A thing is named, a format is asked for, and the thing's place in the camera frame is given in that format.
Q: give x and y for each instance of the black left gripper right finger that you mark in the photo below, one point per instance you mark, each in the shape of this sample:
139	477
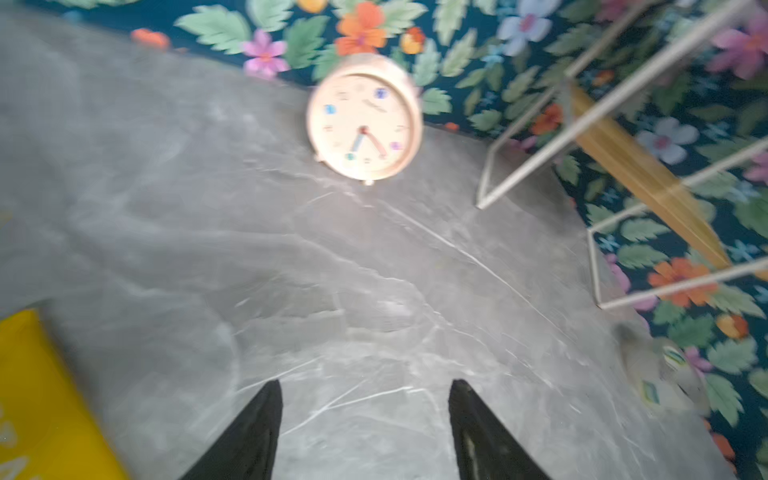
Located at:
485	449

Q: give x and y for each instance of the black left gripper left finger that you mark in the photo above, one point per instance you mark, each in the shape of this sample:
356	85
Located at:
247	447

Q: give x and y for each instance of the wooden two-tier shelf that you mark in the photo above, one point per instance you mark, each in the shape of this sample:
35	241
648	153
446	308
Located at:
590	126

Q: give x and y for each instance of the cream alarm clock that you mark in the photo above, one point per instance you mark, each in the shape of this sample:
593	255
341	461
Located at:
364	120

